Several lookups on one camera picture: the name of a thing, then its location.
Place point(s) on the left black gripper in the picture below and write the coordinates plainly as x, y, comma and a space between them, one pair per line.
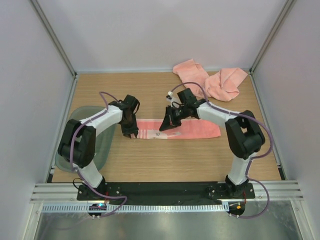
127, 132

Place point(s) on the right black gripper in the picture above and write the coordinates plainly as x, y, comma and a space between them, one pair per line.
170, 122

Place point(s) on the pink bunny towel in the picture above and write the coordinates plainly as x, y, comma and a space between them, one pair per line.
190, 129

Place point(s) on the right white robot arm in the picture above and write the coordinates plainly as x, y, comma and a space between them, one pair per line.
245, 137

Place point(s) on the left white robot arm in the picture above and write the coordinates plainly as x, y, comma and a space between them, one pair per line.
78, 142

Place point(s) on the clear glass tray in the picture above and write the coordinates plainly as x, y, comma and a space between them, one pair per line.
102, 144

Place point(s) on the plain pink towel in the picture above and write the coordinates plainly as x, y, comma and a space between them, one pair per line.
222, 86

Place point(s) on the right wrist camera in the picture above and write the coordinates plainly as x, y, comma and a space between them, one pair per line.
172, 101

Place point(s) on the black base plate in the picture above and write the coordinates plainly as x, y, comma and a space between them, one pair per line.
167, 191

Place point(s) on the white slotted cable duct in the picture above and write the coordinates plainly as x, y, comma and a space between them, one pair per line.
101, 208

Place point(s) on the aluminium front rail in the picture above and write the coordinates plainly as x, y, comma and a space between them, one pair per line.
283, 190

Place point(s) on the left aluminium frame post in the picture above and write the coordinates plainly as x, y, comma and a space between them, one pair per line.
50, 31

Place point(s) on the aluminium frame post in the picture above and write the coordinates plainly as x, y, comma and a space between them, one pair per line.
50, 31
280, 19

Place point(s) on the right aluminium frame post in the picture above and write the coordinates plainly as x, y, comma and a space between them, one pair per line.
280, 19

